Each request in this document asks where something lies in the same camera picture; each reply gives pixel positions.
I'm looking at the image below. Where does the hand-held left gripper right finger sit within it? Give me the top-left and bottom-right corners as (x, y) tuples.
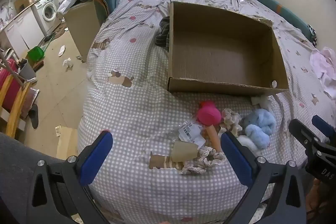
(220, 131), (307, 224)

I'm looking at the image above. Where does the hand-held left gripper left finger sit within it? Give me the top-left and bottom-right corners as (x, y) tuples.
(26, 131), (114, 224)

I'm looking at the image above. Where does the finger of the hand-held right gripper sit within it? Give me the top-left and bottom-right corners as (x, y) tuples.
(288, 118), (326, 153)
(312, 115), (336, 142)

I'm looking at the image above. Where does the white soft cloth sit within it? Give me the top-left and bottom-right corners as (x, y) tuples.
(236, 135), (261, 157)

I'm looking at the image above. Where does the grey lace scrunchie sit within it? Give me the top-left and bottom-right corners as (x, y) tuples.
(180, 147), (226, 175)

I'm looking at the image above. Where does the blue fluffy sock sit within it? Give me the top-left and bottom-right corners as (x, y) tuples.
(240, 109), (277, 148)

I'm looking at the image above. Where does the cream ruffled scrunchie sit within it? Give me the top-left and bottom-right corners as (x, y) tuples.
(219, 108), (243, 138)

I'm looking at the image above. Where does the pink plush toy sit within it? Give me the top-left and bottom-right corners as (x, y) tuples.
(195, 101), (223, 127)

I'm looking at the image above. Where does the clear labelled plastic bag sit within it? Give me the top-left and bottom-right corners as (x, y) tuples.
(168, 121), (208, 149)

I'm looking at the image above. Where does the person's right hand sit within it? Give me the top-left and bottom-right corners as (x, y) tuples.
(306, 179), (332, 224)

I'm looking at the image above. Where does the white crumpled tissue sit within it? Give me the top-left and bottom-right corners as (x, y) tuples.
(251, 95), (273, 111)

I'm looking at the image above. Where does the pale pink garment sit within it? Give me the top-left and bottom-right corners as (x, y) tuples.
(309, 47), (336, 100)

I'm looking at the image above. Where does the checked dog print blanket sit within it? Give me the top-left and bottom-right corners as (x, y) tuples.
(77, 0), (336, 224)

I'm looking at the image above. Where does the dark slipper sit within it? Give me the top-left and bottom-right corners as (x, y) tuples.
(28, 105), (39, 129)

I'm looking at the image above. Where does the small black patterned item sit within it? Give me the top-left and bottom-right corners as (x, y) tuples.
(307, 25), (319, 46)

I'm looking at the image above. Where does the yellow wooden chair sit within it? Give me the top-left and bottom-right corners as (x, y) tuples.
(0, 51), (38, 138)

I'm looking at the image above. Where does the grey waste bin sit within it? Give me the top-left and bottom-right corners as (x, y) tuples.
(17, 59), (37, 80)

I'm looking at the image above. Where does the teal bolster cushion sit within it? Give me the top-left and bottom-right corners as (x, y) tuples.
(255, 0), (318, 43)

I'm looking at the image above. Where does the green plastic bucket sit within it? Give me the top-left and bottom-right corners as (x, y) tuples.
(26, 46), (45, 62)

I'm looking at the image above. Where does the tall cardboard box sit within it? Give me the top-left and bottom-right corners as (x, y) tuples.
(63, 1), (101, 63)

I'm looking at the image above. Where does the dark striped cloth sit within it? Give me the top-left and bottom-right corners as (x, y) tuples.
(154, 17), (171, 52)

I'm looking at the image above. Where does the white kitchen cabinet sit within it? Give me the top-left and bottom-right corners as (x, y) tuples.
(2, 5), (45, 51)

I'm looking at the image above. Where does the white washing machine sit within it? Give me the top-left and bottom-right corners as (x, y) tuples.
(34, 0), (58, 34)

